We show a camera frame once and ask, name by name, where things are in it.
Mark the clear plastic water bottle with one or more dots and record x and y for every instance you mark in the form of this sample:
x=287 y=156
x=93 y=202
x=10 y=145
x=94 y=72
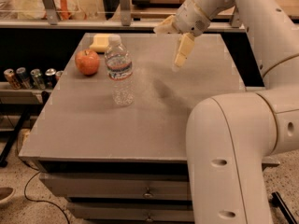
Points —
x=120 y=71

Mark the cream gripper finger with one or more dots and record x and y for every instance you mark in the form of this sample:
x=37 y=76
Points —
x=167 y=26
x=184 y=47

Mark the orange white bag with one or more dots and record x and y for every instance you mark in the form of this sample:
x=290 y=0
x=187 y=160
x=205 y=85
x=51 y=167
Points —
x=69 y=10

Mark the dark drink can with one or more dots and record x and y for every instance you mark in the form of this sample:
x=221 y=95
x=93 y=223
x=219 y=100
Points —
x=51 y=77

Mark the grey drawer cabinet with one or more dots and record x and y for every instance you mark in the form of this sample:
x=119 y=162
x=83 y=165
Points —
x=82 y=130

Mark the upper grey drawer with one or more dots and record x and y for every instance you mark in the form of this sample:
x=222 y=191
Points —
x=117 y=186

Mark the black table leg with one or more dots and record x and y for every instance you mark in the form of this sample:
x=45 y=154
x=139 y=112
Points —
x=12 y=135

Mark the right metal bracket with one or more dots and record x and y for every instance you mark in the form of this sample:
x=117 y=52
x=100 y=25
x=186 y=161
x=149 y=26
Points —
x=235 y=21

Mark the orange drink can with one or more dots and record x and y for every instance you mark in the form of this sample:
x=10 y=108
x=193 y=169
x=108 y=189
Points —
x=12 y=79

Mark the left metal bracket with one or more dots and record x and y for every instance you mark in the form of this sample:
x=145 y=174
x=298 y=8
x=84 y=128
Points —
x=51 y=12

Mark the green drink can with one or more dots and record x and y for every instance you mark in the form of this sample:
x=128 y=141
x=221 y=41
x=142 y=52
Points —
x=38 y=79

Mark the lower grey drawer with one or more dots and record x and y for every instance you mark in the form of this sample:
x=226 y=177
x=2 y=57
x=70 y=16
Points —
x=132 y=212

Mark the shoe tip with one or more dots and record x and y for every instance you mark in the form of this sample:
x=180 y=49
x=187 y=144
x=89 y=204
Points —
x=6 y=194

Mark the middle metal bracket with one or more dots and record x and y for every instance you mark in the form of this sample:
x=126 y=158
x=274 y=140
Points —
x=125 y=7

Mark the red apple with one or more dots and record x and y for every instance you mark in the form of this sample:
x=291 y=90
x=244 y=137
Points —
x=87 y=62

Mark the red drink can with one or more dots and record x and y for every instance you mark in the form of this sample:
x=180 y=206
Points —
x=59 y=74

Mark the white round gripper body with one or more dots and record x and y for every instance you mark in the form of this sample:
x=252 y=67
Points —
x=191 y=20

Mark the grey drawer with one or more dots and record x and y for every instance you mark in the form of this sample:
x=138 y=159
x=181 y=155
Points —
x=132 y=212
x=117 y=186

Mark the black bar on floor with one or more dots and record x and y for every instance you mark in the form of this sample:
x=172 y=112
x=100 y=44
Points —
x=278 y=202

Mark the metal bracket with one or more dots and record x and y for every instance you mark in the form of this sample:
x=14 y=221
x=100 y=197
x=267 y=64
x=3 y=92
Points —
x=125 y=7
x=235 y=21
x=51 y=12

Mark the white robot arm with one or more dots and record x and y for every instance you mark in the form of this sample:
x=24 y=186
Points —
x=228 y=135

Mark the yellow sponge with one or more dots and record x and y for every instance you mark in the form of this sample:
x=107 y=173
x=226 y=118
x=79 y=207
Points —
x=100 y=43

